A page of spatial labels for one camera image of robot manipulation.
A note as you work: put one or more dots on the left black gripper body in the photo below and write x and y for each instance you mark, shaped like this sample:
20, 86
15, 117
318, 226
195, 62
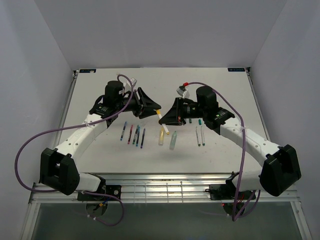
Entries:
123, 103

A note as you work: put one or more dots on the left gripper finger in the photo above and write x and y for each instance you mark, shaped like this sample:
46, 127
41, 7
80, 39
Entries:
146, 101
145, 113

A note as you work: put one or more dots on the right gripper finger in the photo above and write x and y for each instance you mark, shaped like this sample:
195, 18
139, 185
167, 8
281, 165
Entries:
174, 113
176, 123

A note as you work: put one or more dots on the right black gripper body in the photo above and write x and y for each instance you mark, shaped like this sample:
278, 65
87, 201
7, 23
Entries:
193, 111

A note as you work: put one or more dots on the light green highlighter body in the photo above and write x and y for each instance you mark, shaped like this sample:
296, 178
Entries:
173, 141

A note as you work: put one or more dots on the yellow capped white marker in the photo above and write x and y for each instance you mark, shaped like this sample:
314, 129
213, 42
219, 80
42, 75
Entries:
163, 125

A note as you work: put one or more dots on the dark blue pen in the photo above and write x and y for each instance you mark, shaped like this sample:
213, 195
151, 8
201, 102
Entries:
137, 136

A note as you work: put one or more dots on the yellow highlighter body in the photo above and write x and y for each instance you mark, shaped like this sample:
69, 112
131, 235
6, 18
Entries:
161, 137

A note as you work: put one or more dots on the green capped white marker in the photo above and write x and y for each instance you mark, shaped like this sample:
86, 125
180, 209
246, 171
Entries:
202, 136

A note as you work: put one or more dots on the dark green marker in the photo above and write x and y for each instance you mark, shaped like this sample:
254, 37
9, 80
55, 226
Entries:
197, 137

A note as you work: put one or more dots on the red pen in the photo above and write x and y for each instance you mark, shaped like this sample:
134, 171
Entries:
130, 134

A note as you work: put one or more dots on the purple pen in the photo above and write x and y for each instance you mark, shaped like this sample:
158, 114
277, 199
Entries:
143, 138

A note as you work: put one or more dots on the green pen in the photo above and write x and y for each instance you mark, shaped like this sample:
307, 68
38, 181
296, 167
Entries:
135, 135

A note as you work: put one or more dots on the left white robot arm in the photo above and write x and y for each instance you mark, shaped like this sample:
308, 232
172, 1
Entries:
58, 166

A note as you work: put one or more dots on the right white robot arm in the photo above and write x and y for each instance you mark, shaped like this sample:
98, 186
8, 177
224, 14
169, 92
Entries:
280, 167

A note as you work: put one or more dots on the right blue corner label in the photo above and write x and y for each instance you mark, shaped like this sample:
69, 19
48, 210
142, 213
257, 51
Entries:
236, 69

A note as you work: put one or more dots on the blue corner label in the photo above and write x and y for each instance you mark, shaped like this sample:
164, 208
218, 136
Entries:
89, 71
236, 69

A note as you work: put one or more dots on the left blue corner label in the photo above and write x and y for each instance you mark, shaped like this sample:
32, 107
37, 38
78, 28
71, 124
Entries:
89, 71

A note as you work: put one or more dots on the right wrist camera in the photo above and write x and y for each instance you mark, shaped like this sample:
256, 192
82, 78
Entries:
206, 97

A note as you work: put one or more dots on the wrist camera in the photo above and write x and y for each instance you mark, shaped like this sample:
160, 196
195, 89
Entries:
206, 97
114, 92

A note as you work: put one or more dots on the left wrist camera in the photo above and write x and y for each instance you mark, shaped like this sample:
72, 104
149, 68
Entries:
114, 92

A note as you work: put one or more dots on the aluminium frame rail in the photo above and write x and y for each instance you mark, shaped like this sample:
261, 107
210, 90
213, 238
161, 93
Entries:
163, 188

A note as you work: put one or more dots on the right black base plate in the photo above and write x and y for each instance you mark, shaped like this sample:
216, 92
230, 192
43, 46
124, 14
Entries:
225, 192

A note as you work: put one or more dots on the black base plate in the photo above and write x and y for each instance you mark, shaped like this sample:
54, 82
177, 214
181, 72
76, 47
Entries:
112, 190
225, 192

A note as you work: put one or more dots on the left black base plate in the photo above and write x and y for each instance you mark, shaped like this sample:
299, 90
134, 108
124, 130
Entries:
112, 190

